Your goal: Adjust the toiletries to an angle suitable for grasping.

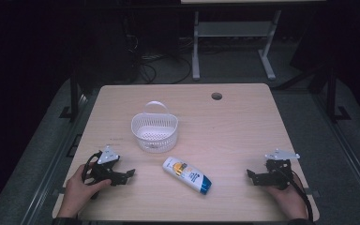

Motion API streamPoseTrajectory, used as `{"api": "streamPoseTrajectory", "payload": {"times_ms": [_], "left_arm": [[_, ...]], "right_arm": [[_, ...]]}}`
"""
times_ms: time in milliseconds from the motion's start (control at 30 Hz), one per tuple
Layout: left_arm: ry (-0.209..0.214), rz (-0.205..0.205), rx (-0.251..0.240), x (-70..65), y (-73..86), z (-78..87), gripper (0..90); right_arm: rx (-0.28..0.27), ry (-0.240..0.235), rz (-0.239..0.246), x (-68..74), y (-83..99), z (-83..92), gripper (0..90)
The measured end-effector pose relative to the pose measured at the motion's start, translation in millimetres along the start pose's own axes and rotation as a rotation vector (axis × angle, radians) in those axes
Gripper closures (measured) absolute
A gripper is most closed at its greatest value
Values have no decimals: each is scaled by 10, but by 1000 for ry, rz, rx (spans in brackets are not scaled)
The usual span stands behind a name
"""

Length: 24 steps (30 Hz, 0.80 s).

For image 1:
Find grey metal table frame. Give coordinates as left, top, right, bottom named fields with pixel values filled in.
left=191, top=8, right=283, bottom=82

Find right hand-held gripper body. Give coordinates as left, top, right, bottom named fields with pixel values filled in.
left=260, top=148, right=301, bottom=191

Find black floor cables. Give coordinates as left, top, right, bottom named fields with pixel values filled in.
left=127, top=34, right=194, bottom=85

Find white bottle with blue cap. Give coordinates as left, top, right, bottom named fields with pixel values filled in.
left=161, top=156, right=214, bottom=196

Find person's right hand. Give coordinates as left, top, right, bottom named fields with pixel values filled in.
left=263, top=179, right=309, bottom=220

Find white plastic basket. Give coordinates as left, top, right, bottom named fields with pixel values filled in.
left=130, top=100, right=180, bottom=155

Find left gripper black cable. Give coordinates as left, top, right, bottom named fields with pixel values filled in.
left=81, top=151, right=103, bottom=188

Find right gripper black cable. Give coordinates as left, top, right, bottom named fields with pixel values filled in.
left=275, top=161, right=314, bottom=221

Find black metal post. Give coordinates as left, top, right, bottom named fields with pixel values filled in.
left=59, top=69, right=82, bottom=123
left=324, top=64, right=353, bottom=124

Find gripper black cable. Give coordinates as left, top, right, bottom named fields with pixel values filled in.
left=275, top=161, right=314, bottom=221
left=81, top=151, right=103, bottom=188

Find person's left hand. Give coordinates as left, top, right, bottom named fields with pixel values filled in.
left=57, top=163, right=113, bottom=218

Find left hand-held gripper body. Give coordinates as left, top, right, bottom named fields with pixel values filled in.
left=88, top=144, right=122, bottom=187

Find aluminium frame rail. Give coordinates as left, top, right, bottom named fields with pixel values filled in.
left=311, top=92, right=360, bottom=217
left=20, top=93, right=98, bottom=225

